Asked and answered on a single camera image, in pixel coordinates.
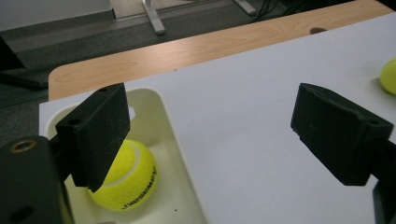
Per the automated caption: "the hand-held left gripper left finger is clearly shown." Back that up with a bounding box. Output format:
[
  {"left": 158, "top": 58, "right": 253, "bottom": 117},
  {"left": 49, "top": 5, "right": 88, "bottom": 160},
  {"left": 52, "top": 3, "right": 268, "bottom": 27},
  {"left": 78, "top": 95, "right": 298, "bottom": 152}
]
[{"left": 55, "top": 82, "right": 132, "bottom": 193}]

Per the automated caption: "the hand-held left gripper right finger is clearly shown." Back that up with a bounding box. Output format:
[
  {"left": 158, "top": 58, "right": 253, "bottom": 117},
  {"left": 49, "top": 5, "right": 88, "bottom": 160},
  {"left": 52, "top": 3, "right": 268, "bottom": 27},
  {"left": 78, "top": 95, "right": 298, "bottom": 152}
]
[{"left": 290, "top": 82, "right": 395, "bottom": 187}]

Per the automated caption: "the yellow tennis ball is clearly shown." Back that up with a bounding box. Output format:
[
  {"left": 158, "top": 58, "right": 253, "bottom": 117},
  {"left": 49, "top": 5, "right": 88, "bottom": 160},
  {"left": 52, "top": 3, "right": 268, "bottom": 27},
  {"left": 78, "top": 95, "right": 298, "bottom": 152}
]
[
  {"left": 88, "top": 139, "right": 159, "bottom": 213},
  {"left": 378, "top": 57, "right": 396, "bottom": 96}
]

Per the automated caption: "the white plastic bin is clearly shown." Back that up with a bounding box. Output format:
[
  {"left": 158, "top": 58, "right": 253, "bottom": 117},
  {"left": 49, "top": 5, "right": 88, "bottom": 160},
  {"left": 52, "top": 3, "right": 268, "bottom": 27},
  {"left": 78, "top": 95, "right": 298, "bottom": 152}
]
[{"left": 43, "top": 88, "right": 208, "bottom": 224}]

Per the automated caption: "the white table sheet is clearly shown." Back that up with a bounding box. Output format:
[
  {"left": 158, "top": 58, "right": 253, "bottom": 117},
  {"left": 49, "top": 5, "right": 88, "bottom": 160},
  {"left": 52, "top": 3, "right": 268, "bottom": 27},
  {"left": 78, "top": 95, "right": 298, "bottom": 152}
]
[{"left": 38, "top": 12, "right": 396, "bottom": 224}]

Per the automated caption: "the white metal desk frame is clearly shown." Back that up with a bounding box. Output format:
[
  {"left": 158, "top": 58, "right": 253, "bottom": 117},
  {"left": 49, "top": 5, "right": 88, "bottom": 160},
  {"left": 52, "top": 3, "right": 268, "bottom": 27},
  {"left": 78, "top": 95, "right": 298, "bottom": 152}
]
[{"left": 141, "top": 0, "right": 258, "bottom": 35}]

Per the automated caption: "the tangle of black floor cables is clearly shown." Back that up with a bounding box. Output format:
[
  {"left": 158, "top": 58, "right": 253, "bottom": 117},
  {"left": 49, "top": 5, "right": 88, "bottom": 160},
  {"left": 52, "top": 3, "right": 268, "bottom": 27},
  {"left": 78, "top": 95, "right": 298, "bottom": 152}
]
[{"left": 250, "top": 0, "right": 316, "bottom": 23}]

